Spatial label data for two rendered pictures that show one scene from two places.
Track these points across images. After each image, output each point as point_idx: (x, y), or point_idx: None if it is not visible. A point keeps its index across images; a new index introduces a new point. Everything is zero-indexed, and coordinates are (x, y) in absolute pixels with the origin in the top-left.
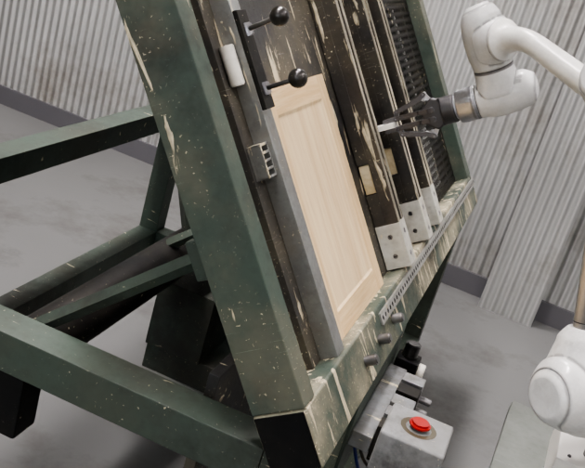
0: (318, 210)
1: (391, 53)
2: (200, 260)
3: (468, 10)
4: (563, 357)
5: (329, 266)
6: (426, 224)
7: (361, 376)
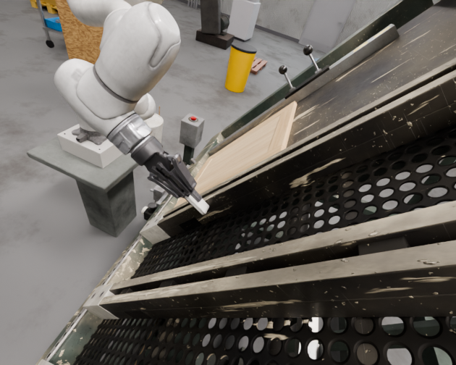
0: (237, 148)
1: None
2: None
3: (179, 30)
4: (148, 97)
5: (221, 154)
6: (99, 290)
7: (196, 159)
